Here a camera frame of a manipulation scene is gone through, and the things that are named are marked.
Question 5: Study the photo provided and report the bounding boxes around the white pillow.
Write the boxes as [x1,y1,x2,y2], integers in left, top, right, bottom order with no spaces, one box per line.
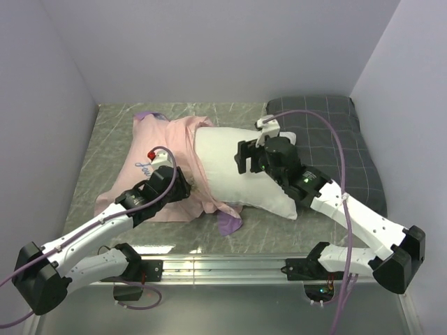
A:
[195,127,298,220]

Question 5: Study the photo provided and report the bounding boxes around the pink princess print pillowcase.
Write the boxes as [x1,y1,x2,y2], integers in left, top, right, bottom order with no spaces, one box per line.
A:
[95,110,245,237]

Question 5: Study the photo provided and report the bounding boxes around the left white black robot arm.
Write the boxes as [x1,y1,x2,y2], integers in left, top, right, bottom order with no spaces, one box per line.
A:
[11,165,191,315]

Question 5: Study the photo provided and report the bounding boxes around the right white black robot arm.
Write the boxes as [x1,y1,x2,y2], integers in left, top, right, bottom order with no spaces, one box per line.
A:
[235,137,426,295]

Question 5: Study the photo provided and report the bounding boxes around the grey checked pillow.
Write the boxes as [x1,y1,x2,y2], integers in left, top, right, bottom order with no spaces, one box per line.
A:
[265,95,388,217]

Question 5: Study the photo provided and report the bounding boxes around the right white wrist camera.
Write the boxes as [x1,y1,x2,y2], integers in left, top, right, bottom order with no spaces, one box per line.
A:
[255,115,280,147]

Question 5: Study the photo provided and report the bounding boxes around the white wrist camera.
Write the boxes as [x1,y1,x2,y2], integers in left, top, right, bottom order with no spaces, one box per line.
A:
[147,149,173,170]
[255,115,280,147]

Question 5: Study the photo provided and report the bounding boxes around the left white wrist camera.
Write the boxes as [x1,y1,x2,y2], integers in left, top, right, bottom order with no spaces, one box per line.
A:
[147,149,173,170]

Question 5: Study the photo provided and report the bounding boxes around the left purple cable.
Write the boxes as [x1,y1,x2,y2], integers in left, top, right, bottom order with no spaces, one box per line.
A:
[0,146,179,327]

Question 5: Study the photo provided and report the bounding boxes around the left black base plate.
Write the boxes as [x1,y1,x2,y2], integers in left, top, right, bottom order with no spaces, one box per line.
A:
[136,259,163,283]

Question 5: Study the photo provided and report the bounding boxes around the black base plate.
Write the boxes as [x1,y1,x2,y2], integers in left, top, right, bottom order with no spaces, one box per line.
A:
[136,259,163,283]
[281,258,339,281]

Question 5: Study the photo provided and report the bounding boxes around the aluminium mounting rail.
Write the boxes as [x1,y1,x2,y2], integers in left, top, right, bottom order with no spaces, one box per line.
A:
[20,256,416,335]

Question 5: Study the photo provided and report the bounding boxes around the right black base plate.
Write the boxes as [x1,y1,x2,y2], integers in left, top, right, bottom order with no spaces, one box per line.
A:
[281,258,339,281]

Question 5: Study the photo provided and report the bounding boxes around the black box under rail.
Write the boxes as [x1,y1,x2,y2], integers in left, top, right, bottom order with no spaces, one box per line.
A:
[112,283,143,302]

